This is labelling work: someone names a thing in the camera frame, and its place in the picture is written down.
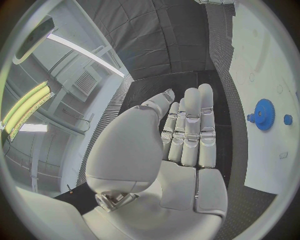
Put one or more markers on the glowing light bar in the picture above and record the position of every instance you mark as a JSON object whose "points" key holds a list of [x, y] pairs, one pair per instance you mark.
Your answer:
{"points": [[25, 110]]}

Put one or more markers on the blue gear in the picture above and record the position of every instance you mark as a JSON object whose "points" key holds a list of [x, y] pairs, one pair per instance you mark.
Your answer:
{"points": [[264, 114]]}

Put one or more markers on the white task board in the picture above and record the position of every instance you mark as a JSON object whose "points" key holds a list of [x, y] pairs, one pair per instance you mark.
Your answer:
{"points": [[264, 56]]}

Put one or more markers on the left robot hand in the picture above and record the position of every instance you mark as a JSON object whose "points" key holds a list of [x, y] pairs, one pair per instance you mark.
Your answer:
{"points": [[131, 150]]}

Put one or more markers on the small blue peg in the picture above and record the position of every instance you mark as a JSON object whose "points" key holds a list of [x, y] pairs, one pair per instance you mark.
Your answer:
{"points": [[288, 119]]}

